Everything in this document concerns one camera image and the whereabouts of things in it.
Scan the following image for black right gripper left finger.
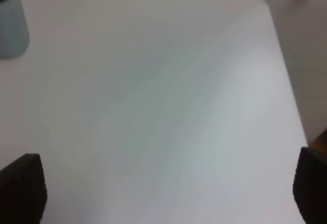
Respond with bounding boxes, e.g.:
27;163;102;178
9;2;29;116
1;154;48;223

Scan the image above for teal plastic cup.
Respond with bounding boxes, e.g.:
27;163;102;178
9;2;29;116
1;0;30;59

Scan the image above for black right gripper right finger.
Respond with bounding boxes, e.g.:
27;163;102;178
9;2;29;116
293;147;326;223

